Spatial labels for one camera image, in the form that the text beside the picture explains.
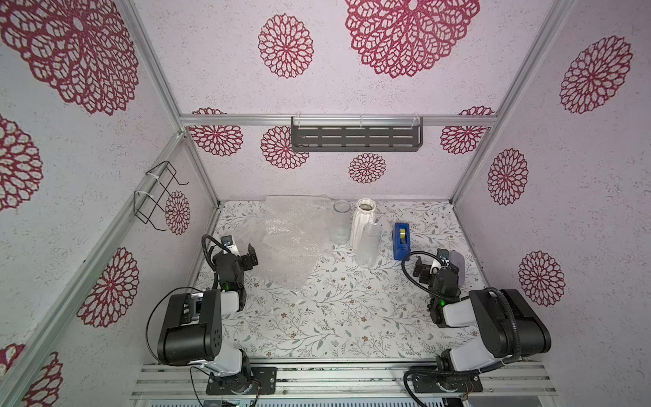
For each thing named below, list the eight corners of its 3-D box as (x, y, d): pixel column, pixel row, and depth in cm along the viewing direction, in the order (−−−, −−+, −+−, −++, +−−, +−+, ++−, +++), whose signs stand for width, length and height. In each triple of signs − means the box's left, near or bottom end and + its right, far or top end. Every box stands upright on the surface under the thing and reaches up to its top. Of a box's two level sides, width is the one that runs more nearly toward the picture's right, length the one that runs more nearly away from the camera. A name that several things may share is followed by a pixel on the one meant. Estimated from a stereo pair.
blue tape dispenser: (393, 259, 103) (397, 249, 97) (393, 232, 112) (397, 222, 106) (407, 261, 102) (412, 251, 97) (406, 234, 111) (410, 223, 106)
